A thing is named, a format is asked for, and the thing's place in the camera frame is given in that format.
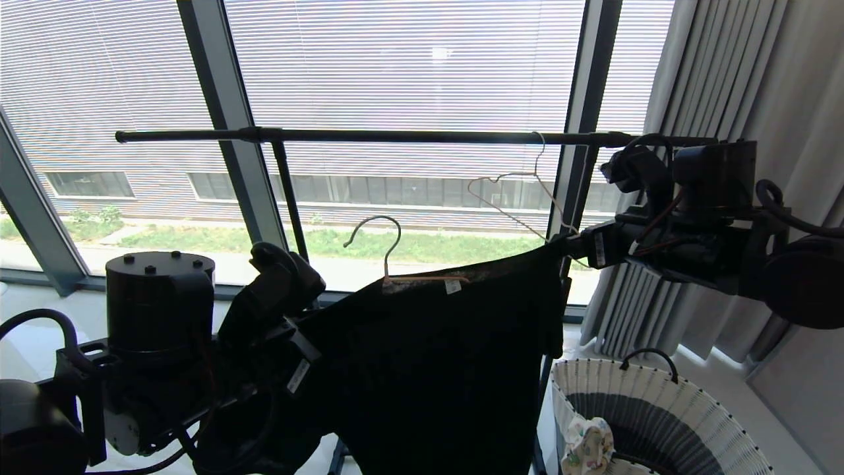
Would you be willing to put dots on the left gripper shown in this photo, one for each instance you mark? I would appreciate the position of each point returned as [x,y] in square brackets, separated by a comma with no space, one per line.
[290,369]

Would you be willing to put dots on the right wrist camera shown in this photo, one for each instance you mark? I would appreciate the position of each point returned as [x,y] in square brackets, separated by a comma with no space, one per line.
[633,168]

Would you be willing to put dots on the black short-sleeved shirt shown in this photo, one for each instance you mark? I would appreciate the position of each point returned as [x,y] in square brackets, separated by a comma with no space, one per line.
[428,369]

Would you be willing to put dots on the pink clothes hanger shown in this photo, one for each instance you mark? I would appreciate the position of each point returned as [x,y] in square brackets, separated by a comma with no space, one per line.
[422,279]
[558,202]

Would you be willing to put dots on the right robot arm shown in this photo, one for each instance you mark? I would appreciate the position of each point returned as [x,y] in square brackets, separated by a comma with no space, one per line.
[804,284]

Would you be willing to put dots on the black clothes rack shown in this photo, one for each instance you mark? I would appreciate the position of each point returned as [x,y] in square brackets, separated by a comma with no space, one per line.
[395,136]

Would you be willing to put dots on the beige curtain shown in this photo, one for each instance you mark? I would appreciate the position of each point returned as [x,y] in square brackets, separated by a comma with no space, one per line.
[725,66]

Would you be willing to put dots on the white laundry basket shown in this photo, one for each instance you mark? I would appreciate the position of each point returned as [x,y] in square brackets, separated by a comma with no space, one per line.
[692,409]

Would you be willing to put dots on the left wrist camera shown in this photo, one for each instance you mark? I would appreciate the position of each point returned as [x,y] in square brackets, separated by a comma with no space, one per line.
[277,284]

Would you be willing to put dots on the cream printed garment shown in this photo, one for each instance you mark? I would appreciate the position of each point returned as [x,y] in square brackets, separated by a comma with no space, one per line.
[587,448]

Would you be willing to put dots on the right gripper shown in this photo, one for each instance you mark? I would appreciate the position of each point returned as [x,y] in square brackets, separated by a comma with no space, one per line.
[646,251]

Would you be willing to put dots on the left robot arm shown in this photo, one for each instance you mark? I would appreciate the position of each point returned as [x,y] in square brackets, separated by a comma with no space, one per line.
[158,303]

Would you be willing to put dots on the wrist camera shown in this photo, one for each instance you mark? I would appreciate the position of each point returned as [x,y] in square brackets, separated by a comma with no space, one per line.
[277,284]
[633,168]

